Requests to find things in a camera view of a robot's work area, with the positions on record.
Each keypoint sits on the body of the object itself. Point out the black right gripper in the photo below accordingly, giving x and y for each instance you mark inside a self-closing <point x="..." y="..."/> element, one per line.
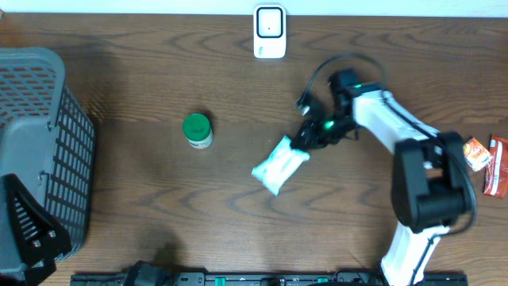
<point x="313" y="137"/>

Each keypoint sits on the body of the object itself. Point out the teal snack packet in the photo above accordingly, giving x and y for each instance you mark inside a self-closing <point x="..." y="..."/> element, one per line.
<point x="280" y="165"/>

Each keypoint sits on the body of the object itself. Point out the green lid jar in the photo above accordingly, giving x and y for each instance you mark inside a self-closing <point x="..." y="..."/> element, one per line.
<point x="198" y="131"/>

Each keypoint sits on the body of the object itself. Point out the orange small packet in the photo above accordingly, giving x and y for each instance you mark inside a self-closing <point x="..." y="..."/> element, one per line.
<point x="476" y="155"/>

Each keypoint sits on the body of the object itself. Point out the red snack bar wrapper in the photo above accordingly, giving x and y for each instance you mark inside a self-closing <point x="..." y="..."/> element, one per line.
<point x="496" y="173"/>

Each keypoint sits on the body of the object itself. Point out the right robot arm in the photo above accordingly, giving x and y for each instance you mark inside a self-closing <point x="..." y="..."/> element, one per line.
<point x="430" y="186"/>

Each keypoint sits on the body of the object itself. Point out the white barcode scanner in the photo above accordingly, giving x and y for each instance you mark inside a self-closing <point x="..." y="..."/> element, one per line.
<point x="269" y="31"/>

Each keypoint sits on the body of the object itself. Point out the grey plastic basket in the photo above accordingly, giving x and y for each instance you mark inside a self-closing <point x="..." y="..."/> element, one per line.
<point x="47" y="140"/>

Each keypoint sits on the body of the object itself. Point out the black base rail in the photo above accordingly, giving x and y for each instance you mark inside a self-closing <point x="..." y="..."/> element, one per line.
<point x="143" y="273"/>

